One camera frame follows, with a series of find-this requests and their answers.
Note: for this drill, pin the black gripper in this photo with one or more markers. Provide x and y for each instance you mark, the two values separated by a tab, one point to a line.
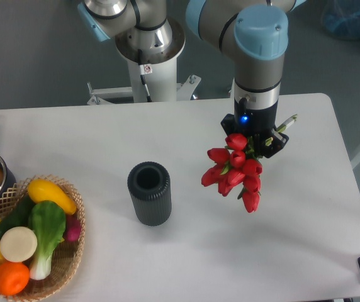
250	122

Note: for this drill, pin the red tulip bouquet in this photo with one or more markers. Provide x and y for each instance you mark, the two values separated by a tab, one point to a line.
239	163

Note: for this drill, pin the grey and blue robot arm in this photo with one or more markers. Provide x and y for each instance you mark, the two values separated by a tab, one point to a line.
252	34

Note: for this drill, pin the dark grey ribbed vase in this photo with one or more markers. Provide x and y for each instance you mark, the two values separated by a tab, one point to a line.
149	185

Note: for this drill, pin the blue mesh bag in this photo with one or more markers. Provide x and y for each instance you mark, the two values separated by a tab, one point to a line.
341	19

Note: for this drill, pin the purple red radish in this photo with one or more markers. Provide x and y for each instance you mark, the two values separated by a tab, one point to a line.
72	229

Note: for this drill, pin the yellow squash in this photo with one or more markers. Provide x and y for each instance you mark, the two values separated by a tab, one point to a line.
40	190

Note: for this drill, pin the green bok choy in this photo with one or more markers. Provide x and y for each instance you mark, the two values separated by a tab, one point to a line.
47	220

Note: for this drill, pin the woven wicker basket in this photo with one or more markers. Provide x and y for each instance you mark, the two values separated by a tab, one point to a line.
66	257

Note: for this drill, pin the dark green cucumber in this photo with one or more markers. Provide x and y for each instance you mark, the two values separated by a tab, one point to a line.
18	216

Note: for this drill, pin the white round radish slice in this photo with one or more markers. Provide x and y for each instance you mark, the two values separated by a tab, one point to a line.
18	244

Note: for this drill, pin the orange tomato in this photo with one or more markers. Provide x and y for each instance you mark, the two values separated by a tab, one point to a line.
14	276

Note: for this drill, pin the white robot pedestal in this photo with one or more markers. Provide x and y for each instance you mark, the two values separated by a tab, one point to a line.
151	58

